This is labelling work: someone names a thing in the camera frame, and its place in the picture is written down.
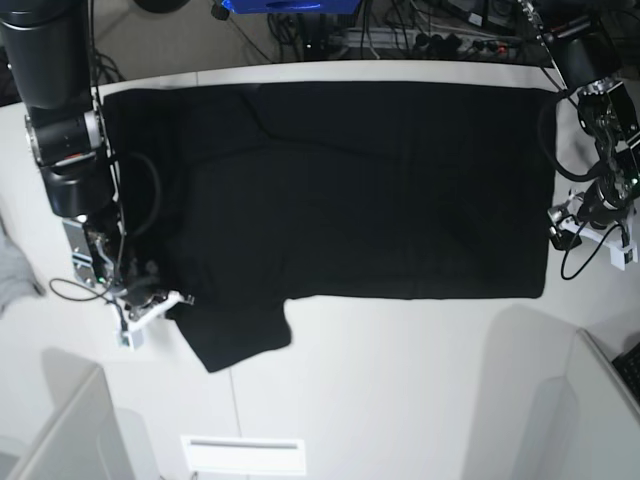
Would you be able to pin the black keyboard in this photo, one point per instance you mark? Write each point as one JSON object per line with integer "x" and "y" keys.
{"x": 627, "y": 366}

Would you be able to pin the white partition right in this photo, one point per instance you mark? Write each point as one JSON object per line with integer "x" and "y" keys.
{"x": 583, "y": 424}

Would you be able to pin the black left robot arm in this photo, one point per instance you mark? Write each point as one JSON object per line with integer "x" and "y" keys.
{"x": 584, "y": 54}

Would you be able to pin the white partition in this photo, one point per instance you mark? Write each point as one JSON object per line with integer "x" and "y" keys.
{"x": 81, "y": 439}
{"x": 583, "y": 424}

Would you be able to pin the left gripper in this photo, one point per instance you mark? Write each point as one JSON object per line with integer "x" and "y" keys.
{"x": 603, "y": 203}

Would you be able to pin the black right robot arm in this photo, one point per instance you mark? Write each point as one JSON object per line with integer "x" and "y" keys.
{"x": 50, "y": 46}

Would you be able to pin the blue box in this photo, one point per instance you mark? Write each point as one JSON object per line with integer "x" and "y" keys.
{"x": 291, "y": 6}

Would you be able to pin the white partition left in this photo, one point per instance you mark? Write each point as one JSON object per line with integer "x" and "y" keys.
{"x": 81, "y": 439}

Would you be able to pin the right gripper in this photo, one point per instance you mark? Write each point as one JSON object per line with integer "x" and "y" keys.
{"x": 137, "y": 286}

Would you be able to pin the grey cloth at left edge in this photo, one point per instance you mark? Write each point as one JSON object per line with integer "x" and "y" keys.
{"x": 18, "y": 279}

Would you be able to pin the black T-shirt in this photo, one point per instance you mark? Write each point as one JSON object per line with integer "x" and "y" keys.
{"x": 247, "y": 196}

